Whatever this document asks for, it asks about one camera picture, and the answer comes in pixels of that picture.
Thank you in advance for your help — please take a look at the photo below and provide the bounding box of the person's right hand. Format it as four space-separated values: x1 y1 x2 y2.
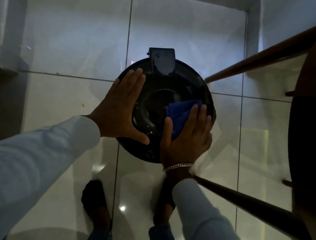
158 101 216 173

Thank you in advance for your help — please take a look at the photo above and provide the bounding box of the person's left hand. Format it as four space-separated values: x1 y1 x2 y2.
85 64 156 146

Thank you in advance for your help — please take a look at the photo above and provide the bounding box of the blue cleaning cloth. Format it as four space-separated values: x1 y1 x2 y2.
158 96 204 144

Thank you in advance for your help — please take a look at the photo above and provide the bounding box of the black round waste bin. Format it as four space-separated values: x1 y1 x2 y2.
112 44 222 169

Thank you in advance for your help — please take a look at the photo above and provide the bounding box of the person's right forearm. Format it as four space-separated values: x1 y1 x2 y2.
158 163 265 240

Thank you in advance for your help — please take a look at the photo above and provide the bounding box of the person's left forearm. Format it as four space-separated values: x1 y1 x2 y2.
0 108 103 240

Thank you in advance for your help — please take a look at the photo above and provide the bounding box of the black slipper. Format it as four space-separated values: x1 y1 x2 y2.
79 178 116 231
148 176 179 227

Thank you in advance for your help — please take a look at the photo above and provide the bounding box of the brown wooden stool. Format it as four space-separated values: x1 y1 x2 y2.
192 3 316 240

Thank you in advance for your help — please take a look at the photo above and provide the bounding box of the person's right leg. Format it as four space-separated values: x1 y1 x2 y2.
148 223 183 240

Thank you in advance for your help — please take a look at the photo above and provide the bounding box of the person's leg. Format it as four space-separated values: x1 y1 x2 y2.
83 222 114 240
148 223 183 240

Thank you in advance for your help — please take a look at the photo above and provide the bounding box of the person's left leg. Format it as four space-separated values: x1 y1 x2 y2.
83 222 114 240

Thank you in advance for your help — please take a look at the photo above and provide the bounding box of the silver chain bracelet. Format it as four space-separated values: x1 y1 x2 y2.
162 161 194 174

